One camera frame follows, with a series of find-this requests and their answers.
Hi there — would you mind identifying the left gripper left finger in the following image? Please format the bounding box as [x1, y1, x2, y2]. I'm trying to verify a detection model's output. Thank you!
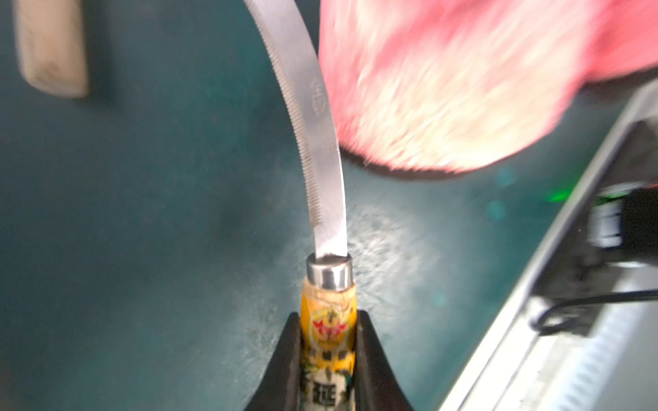
[245, 313, 302, 411]

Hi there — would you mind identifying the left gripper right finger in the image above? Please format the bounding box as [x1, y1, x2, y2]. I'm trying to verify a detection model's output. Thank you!
[354, 310, 413, 411]

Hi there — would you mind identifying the pink rag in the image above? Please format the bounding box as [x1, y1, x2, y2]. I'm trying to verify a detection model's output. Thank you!
[320, 1, 657, 172]

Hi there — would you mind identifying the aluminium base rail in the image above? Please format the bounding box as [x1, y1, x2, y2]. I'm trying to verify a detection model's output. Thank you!
[441, 82, 657, 410]

